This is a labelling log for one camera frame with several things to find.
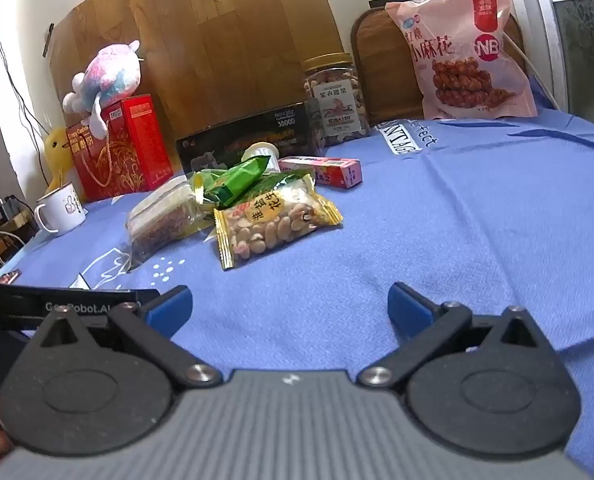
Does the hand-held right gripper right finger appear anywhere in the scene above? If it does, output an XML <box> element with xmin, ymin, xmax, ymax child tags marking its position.
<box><xmin>356</xmin><ymin>282</ymin><xmax>558</xmax><ymax>388</ymax></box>

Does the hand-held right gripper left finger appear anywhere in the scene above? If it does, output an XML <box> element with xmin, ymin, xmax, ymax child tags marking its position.
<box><xmin>24</xmin><ymin>285</ymin><xmax>224</xmax><ymax>388</ymax></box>

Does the red-brown snack packet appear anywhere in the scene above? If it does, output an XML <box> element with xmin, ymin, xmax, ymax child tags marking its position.
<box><xmin>127</xmin><ymin>176</ymin><xmax>218</xmax><ymax>267</ymax></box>

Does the peanut packet with yellow edges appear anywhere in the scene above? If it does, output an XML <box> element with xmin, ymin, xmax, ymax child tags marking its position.
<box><xmin>213</xmin><ymin>182</ymin><xmax>342</xmax><ymax>272</ymax></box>

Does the bright green snack packet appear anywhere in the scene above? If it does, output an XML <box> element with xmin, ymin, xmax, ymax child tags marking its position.
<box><xmin>202</xmin><ymin>155</ymin><xmax>272</xmax><ymax>210</ymax></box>

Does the wooden side table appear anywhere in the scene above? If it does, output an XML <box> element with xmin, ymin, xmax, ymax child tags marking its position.
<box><xmin>0</xmin><ymin>210</ymin><xmax>34</xmax><ymax>273</ymax></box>

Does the blue printed cloth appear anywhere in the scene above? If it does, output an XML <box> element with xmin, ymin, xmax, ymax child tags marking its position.
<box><xmin>0</xmin><ymin>110</ymin><xmax>594</xmax><ymax>480</ymax></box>

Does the white enamel mug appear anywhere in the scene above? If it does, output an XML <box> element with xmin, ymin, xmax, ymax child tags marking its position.
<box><xmin>33</xmin><ymin>182</ymin><xmax>88</xmax><ymax>235</ymax></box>

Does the yellow plush toy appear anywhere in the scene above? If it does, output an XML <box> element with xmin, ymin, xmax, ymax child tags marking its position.
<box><xmin>43</xmin><ymin>127</ymin><xmax>85</xmax><ymax>196</ymax></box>

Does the red gift box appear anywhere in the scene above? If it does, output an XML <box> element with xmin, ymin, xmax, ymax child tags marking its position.
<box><xmin>66</xmin><ymin>94</ymin><xmax>174</xmax><ymax>203</ymax></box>

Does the small pink box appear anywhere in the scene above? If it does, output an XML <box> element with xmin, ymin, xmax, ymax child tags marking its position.
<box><xmin>278</xmin><ymin>156</ymin><xmax>362</xmax><ymax>189</ymax></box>

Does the small white plastic cup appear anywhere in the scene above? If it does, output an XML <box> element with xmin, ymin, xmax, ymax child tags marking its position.
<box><xmin>242</xmin><ymin>142</ymin><xmax>282</xmax><ymax>173</ymax></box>

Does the black gift box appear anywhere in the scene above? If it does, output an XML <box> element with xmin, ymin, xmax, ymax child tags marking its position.
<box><xmin>176</xmin><ymin>101</ymin><xmax>314</xmax><ymax>173</ymax></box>

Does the clear nut jar yellow lid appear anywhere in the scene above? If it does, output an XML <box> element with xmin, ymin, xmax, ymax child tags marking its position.
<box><xmin>301</xmin><ymin>53</ymin><xmax>372</xmax><ymax>157</ymax></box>

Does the brown rounded wooden panel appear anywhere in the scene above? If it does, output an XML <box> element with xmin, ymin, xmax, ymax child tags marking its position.
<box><xmin>351</xmin><ymin>7</ymin><xmax>525</xmax><ymax>128</ymax></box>

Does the pink and blue plush toy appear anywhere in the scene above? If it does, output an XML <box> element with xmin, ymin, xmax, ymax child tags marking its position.
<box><xmin>62</xmin><ymin>40</ymin><xmax>142</xmax><ymax>133</ymax></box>

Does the large pink snack bag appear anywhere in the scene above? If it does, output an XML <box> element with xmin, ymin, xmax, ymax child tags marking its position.
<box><xmin>384</xmin><ymin>0</ymin><xmax>538</xmax><ymax>121</ymax></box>

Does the wooden board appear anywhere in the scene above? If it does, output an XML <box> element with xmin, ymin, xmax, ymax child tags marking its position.
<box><xmin>49</xmin><ymin>0</ymin><xmax>178</xmax><ymax>171</ymax></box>
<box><xmin>127</xmin><ymin>0</ymin><xmax>348</xmax><ymax>133</ymax></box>

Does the black wall cable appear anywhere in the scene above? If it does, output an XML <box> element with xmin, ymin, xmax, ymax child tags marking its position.
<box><xmin>0</xmin><ymin>5</ymin><xmax>52</xmax><ymax>186</ymax></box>

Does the white cable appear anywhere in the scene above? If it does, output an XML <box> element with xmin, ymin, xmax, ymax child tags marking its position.
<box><xmin>502</xmin><ymin>35</ymin><xmax>562</xmax><ymax>111</ymax></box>

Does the white window frame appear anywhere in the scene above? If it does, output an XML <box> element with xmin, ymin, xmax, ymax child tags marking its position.
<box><xmin>497</xmin><ymin>0</ymin><xmax>594</xmax><ymax>131</ymax></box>

